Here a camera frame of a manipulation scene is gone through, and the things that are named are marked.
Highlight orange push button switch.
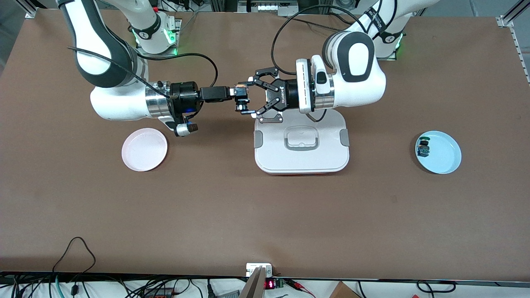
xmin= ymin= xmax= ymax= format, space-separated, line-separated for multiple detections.
xmin=233 ymin=83 xmax=253 ymax=114

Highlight white lidded lunch box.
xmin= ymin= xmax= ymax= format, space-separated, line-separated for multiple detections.
xmin=253 ymin=110 xmax=350 ymax=175

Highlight pink round plate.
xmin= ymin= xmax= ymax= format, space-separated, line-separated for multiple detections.
xmin=121 ymin=128 xmax=168 ymax=172

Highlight white outlet box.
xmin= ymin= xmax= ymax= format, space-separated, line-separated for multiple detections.
xmin=246 ymin=263 xmax=274 ymax=277

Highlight light blue round plate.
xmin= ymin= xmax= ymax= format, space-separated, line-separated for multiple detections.
xmin=415 ymin=130 xmax=462 ymax=175

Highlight red and black clip leads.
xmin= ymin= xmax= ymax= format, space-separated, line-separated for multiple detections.
xmin=286 ymin=279 xmax=316 ymax=298

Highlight brown cardboard piece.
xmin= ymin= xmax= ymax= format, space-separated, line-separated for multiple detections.
xmin=329 ymin=281 xmax=361 ymax=298

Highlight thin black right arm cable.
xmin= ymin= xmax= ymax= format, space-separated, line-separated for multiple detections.
xmin=137 ymin=52 xmax=219 ymax=89

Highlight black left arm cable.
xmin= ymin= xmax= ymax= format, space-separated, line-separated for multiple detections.
xmin=271 ymin=4 xmax=363 ymax=75

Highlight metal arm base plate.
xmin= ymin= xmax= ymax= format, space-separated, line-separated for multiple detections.
xmin=352 ymin=23 xmax=397 ymax=61
xmin=135 ymin=19 xmax=182 ymax=57

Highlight black cable with metal plug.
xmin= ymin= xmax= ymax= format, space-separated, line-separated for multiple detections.
xmin=67 ymin=46 xmax=170 ymax=99

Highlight grey metal frame bar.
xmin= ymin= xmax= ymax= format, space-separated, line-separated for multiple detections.
xmin=238 ymin=0 xmax=332 ymax=17

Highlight long black table cable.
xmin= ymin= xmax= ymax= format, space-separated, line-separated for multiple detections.
xmin=284 ymin=14 xmax=357 ymax=34

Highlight black looped cable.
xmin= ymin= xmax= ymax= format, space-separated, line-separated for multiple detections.
xmin=52 ymin=237 xmax=96 ymax=274

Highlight grey metal post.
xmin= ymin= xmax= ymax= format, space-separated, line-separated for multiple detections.
xmin=239 ymin=266 xmax=266 ymax=298

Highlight aluminium frame profile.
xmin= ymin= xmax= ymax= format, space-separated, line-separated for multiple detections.
xmin=17 ymin=0 xmax=39 ymax=19
xmin=496 ymin=0 xmax=530 ymax=85

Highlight black coiled floor cable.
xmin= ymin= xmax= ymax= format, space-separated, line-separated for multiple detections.
xmin=416 ymin=280 xmax=457 ymax=293

